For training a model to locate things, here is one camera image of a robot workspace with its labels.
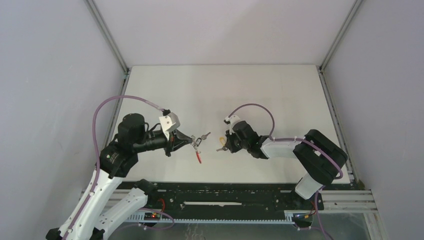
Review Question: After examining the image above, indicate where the red-handled metal key holder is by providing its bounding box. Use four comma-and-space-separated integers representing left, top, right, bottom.
191, 135, 203, 164

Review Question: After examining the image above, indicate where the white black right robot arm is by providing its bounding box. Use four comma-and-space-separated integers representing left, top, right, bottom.
225, 119, 348, 209

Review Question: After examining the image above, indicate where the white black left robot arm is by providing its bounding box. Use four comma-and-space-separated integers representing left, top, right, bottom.
45, 110, 193, 240

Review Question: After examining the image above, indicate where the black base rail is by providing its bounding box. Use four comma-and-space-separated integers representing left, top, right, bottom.
115, 181, 325, 220

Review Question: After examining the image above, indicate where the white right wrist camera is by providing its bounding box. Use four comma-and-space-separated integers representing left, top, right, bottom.
224, 114, 241, 135

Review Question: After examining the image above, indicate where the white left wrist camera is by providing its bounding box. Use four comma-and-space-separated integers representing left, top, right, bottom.
158, 112, 181, 133

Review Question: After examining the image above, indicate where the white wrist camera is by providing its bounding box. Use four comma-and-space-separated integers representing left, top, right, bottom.
224, 114, 241, 135
158, 112, 181, 133

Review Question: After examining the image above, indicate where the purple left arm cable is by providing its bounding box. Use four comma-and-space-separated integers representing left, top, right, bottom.
61, 95, 176, 240

